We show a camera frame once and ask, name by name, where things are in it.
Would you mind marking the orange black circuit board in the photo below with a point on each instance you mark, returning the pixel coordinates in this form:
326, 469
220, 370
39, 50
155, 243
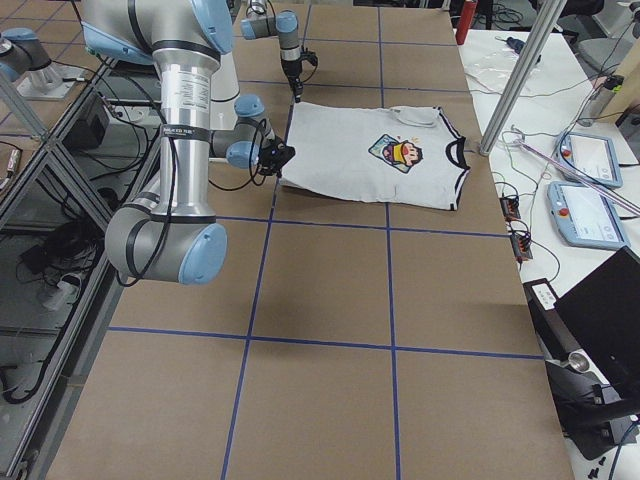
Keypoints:
510, 208

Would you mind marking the near blue teach pendant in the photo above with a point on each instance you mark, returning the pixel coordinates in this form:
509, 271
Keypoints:
584, 218

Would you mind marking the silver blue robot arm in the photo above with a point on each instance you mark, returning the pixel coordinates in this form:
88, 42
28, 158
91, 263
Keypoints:
168, 232
261, 21

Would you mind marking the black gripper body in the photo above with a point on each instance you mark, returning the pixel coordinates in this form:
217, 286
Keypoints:
280, 156
291, 69

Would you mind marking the grey cartoon print t-shirt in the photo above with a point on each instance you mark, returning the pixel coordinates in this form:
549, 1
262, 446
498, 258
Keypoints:
402, 154

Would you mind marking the red cylinder bottle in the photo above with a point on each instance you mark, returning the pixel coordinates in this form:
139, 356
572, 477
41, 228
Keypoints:
465, 21

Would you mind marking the clear plastic sheet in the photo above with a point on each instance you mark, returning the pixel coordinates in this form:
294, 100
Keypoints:
493, 71

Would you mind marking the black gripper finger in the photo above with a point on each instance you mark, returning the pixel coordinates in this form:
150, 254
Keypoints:
297, 90

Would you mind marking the third background robot arm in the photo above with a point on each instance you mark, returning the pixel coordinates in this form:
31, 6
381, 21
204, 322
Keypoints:
28, 66

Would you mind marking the blue teach pendant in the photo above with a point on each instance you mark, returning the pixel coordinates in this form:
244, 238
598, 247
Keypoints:
584, 218
591, 154

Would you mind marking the silver metal cup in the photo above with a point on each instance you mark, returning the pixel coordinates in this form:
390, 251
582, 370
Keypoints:
578, 362

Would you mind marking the black laptop computer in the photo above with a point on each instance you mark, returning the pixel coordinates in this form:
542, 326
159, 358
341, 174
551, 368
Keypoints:
602, 314

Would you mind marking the aluminium frame post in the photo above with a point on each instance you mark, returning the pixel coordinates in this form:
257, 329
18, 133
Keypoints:
546, 19

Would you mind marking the far blue teach pendant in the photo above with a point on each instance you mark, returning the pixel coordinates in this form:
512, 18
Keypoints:
591, 154

